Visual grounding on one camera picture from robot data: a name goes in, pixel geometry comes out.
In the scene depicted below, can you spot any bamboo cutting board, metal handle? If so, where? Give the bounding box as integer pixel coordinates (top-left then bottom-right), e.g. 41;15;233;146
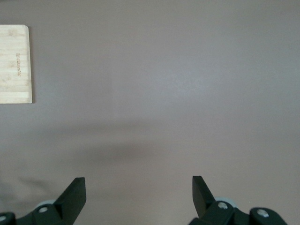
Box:
0;24;33;104

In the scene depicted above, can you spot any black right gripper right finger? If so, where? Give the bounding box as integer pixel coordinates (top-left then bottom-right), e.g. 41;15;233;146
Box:
188;175;289;225

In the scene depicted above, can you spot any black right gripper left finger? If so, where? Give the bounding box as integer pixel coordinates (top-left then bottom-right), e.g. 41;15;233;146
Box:
0;177;87;225

